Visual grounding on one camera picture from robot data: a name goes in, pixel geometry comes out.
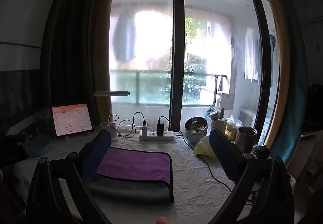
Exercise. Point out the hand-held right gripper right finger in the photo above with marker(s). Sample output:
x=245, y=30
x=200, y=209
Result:
x=223, y=157

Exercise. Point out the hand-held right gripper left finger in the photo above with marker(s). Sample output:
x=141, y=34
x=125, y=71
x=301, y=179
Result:
x=97, y=157

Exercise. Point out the purple towel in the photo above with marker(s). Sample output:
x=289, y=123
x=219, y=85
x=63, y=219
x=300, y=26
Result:
x=133, y=164

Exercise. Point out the grey towel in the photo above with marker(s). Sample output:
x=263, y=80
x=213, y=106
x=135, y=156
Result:
x=126, y=190

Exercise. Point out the person's right hand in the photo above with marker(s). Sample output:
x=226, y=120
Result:
x=161, y=221

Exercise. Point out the yellow cloth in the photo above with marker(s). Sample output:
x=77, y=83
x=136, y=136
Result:
x=203, y=147

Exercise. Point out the blue round bowl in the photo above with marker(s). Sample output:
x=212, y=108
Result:
x=37, y=147

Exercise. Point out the metal cup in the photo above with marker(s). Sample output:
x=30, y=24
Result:
x=245, y=139

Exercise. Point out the yellowish plastic bag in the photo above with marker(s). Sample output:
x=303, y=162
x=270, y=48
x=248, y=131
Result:
x=231, y=129

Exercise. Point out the white plastic basket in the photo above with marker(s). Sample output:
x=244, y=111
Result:
x=217, y=125

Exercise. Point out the white tablet stand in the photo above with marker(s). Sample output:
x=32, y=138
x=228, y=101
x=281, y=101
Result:
x=67, y=137

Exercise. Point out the black bottle cap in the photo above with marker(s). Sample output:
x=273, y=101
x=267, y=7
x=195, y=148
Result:
x=260, y=152

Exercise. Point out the white textured tablecloth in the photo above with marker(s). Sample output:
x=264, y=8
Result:
x=194, y=183

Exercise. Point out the stainless steel bowl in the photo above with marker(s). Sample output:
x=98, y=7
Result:
x=195, y=123

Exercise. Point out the tablet with red case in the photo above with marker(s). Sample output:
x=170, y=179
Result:
x=72, y=119

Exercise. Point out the white appliance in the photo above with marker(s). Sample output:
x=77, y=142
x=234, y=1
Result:
x=247, y=118

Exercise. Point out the white charger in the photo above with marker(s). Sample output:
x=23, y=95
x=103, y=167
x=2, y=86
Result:
x=144, y=128

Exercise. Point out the white power strip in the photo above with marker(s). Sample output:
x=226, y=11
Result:
x=156, y=135

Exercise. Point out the white desk lamp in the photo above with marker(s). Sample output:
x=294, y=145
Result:
x=111, y=94

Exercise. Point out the black charger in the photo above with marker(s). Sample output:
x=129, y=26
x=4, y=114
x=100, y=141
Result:
x=160, y=127

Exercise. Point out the tan curtain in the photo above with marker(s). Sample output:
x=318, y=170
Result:
x=101, y=62

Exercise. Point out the blue curtain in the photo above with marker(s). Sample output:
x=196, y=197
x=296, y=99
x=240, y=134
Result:
x=292, y=87

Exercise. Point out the balcony railing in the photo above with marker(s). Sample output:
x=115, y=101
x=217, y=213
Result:
x=151, y=71

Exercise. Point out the hanging white shirt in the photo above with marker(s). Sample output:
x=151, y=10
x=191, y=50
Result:
x=252, y=57

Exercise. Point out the dark curtain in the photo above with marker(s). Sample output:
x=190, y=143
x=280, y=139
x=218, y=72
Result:
x=73, y=50

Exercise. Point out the hanging grey garment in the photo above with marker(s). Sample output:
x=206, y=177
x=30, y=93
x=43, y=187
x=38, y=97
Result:
x=124, y=37

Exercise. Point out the dark sliding door frame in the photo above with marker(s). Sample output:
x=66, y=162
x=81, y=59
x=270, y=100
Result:
x=176, y=50

